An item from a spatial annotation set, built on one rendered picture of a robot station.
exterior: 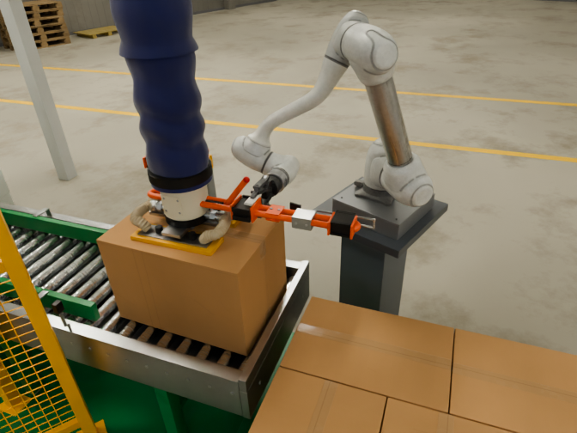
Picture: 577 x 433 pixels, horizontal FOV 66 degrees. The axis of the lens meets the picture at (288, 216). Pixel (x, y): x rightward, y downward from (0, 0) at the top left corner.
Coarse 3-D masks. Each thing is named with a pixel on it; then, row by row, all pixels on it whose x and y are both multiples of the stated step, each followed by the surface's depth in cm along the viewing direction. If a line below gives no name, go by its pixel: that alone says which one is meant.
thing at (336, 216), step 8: (336, 216) 145; (344, 216) 145; (352, 216) 145; (328, 224) 143; (336, 224) 142; (344, 224) 141; (352, 224) 141; (328, 232) 144; (336, 232) 145; (344, 232) 143; (352, 232) 141
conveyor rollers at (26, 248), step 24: (24, 240) 241; (72, 240) 238; (24, 264) 222; (48, 264) 225; (72, 264) 219; (96, 264) 220; (48, 288) 205; (72, 288) 207; (48, 312) 196; (144, 336) 177; (168, 336) 177
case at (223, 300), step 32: (128, 224) 174; (160, 224) 173; (256, 224) 171; (128, 256) 163; (160, 256) 156; (192, 256) 154; (224, 256) 154; (256, 256) 158; (128, 288) 174; (160, 288) 166; (192, 288) 158; (224, 288) 151; (256, 288) 163; (160, 320) 177; (192, 320) 168; (224, 320) 161; (256, 320) 169
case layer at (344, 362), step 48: (336, 336) 174; (384, 336) 173; (432, 336) 173; (480, 336) 172; (288, 384) 156; (336, 384) 155; (384, 384) 155; (432, 384) 154; (480, 384) 153; (528, 384) 153; (576, 384) 152; (288, 432) 141; (336, 432) 140; (384, 432) 140; (432, 432) 139; (480, 432) 139; (528, 432) 138; (576, 432) 138
